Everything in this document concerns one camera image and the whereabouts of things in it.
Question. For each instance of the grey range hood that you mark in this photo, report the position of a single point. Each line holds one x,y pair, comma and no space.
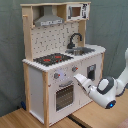
48,18

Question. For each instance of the black toy faucet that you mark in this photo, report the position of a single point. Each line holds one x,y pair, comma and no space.
72,42

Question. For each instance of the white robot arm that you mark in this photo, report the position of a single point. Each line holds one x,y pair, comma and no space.
108,88

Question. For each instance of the white oven door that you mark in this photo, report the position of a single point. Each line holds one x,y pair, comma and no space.
62,100

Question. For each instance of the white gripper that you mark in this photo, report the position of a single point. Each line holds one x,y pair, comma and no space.
83,82

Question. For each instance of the white cabinet door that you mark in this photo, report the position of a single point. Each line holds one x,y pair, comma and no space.
90,68

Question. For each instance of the wooden toy kitchen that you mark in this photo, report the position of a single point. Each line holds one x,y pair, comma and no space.
45,40

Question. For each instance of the grey toy sink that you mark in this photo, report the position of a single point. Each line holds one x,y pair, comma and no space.
79,51

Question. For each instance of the black toy stovetop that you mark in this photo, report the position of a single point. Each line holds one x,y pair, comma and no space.
52,59

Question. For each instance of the toy microwave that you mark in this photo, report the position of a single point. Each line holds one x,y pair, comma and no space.
77,11

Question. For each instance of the right oven knob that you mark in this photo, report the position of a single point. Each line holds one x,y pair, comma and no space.
74,68

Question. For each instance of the oven knob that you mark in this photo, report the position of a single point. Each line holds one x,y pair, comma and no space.
74,68
56,75

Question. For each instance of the left oven knob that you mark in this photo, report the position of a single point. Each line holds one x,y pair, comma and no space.
56,75

